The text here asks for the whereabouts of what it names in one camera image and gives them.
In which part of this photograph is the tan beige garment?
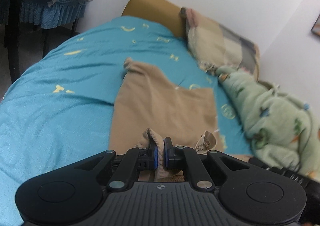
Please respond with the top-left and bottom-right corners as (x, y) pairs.
(109, 58), (223, 182)

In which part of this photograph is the light green printed blanket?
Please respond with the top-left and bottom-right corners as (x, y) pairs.
(215, 66), (319, 181)

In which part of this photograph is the turquoise patterned bed sheet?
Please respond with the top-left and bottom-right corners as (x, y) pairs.
(1, 17), (251, 225)

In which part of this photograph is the plaid beige pillow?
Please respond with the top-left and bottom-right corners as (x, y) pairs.
(180, 7), (260, 79)

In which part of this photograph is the tan wooden headboard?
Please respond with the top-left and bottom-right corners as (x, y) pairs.
(122, 0), (187, 38)

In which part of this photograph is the dark picture frame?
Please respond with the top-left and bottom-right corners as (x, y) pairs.
(311, 15), (320, 36)

